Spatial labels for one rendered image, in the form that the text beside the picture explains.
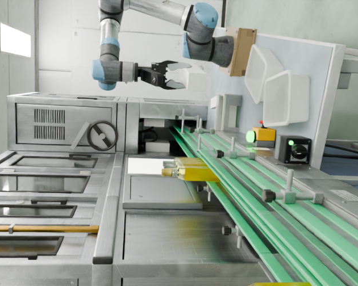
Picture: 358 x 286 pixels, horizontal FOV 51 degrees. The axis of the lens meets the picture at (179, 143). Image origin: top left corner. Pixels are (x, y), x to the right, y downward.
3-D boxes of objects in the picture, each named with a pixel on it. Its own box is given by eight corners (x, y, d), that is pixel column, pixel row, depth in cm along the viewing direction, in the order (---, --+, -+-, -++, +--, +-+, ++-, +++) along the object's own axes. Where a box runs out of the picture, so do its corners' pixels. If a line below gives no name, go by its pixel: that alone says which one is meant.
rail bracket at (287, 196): (316, 200, 84) (259, 198, 82) (320, 168, 83) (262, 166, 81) (325, 205, 80) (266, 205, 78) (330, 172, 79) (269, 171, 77)
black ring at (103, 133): (117, 150, 266) (87, 149, 263) (118, 121, 262) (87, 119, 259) (117, 151, 261) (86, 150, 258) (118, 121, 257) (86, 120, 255)
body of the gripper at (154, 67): (166, 62, 143) (134, 60, 141) (168, 64, 135) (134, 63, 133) (165, 81, 145) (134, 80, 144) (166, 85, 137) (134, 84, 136)
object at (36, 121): (136, 139, 336) (33, 135, 325) (138, 97, 330) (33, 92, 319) (137, 154, 268) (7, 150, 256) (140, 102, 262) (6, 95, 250)
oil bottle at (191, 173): (224, 178, 165) (175, 177, 162) (225, 165, 164) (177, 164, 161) (227, 181, 159) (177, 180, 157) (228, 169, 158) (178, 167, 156)
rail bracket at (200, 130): (212, 151, 189) (187, 151, 187) (214, 118, 186) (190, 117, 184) (213, 152, 186) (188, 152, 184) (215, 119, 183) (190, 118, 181)
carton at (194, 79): (195, 64, 149) (180, 63, 148) (206, 73, 127) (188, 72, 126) (194, 79, 151) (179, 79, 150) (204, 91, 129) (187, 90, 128)
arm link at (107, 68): (92, 53, 135) (90, 69, 130) (123, 54, 137) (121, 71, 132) (94, 68, 142) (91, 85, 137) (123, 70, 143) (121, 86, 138)
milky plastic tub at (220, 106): (228, 133, 207) (213, 133, 206) (232, 93, 204) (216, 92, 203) (237, 138, 190) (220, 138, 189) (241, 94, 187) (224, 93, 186)
